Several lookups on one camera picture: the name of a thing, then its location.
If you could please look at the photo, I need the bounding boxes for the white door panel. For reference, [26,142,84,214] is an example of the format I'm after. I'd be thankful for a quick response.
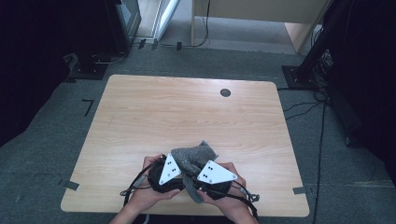
[151,0,181,41]

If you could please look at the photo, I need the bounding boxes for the black floor cables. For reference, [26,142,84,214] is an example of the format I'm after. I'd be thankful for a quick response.
[276,87,326,121]

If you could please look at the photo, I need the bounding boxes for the person's left hand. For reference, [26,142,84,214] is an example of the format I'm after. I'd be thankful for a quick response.
[129,154,181,209]

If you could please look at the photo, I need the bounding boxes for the long black floor cable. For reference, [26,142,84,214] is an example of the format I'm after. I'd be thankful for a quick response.
[312,102,327,224]

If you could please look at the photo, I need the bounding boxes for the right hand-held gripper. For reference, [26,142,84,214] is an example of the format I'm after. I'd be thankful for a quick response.
[194,160,238,200]

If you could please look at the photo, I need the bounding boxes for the left hand-held gripper cable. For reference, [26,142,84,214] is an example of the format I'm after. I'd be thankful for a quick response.
[120,157,166,207]

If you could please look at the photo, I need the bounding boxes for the black hanging cable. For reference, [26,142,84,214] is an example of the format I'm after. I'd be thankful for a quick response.
[186,0,211,49]

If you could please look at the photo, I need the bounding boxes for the light wooden desk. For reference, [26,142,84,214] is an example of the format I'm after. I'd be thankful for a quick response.
[190,0,332,54]

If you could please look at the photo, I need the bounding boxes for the person's right hand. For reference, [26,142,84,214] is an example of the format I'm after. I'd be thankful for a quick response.
[199,161,250,216]

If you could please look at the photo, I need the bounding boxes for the black cable bundle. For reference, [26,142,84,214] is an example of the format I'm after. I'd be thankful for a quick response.
[311,49,334,102]

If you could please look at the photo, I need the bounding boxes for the right hand-held gripper cable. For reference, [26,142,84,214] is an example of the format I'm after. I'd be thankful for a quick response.
[232,181,261,222]

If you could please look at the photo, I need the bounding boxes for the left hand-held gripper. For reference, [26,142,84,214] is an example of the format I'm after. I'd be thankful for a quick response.
[148,153,186,194]

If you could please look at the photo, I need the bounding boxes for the black cabinet with glass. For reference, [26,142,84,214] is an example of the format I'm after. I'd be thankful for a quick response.
[104,0,143,55]

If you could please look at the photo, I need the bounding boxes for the hand-held gripper cable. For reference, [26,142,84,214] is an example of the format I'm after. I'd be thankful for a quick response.
[232,181,261,222]
[120,157,166,207]

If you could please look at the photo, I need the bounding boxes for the black stand base with cable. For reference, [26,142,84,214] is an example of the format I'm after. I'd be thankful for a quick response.
[66,50,127,81]

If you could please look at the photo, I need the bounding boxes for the dark curtain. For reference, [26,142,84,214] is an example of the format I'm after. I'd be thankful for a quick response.
[0,0,106,148]
[323,0,396,188]

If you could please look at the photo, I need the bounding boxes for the grey fuzzy cloth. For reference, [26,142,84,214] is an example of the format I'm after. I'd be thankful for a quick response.
[170,140,219,204]

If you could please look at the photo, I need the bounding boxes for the black metal stand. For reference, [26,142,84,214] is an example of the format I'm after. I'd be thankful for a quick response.
[281,0,354,91]

